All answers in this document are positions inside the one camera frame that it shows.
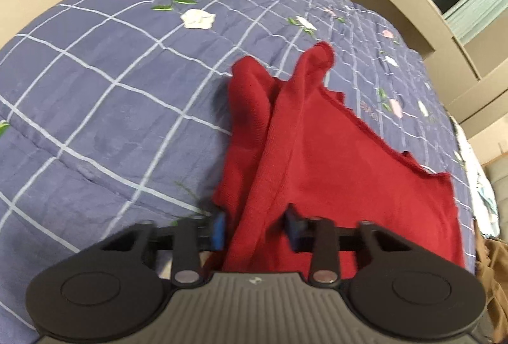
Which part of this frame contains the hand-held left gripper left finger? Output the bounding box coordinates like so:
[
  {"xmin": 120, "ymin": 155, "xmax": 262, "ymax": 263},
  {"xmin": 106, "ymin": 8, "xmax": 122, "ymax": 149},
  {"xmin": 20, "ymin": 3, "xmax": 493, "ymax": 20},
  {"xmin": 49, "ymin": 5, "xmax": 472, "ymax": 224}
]
[{"xmin": 101, "ymin": 210, "xmax": 227, "ymax": 289}]

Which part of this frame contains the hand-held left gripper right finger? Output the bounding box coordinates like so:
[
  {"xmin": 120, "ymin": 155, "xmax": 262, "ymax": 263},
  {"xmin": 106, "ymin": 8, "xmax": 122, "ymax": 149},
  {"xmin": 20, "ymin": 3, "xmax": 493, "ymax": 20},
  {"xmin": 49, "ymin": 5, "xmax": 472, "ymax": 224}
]
[{"xmin": 284, "ymin": 203, "xmax": 414, "ymax": 288}]

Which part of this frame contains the red knit garment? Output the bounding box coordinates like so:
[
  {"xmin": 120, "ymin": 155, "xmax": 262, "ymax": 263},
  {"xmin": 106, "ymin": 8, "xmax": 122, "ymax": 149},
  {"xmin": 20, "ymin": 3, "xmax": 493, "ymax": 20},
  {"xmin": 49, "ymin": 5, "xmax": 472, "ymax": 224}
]
[{"xmin": 202, "ymin": 41, "xmax": 466, "ymax": 278}]

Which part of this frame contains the blue plaid floral blanket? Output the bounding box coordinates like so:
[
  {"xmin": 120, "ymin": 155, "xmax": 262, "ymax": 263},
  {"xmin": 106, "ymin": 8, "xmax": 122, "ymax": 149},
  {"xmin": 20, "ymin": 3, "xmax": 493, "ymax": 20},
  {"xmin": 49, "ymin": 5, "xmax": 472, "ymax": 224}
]
[{"xmin": 0, "ymin": 0, "xmax": 479, "ymax": 344}]

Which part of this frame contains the white floral cloth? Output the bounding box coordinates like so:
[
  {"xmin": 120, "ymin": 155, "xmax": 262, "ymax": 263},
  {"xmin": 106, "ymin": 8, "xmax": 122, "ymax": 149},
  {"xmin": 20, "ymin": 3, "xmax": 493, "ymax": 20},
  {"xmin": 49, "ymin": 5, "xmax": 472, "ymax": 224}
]
[{"xmin": 452, "ymin": 121, "xmax": 501, "ymax": 238}]

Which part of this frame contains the brown cloth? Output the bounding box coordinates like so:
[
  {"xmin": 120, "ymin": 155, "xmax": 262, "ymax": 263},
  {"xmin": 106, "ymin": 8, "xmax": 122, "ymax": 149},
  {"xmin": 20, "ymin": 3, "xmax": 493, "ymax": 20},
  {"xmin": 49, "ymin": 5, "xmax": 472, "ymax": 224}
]
[{"xmin": 473, "ymin": 235, "xmax": 508, "ymax": 344}]

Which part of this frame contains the light blue curtain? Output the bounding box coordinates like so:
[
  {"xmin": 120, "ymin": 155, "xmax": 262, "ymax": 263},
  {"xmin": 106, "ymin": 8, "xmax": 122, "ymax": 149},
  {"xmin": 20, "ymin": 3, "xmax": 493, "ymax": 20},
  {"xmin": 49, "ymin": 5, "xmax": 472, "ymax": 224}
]
[{"xmin": 444, "ymin": 0, "xmax": 508, "ymax": 44}]

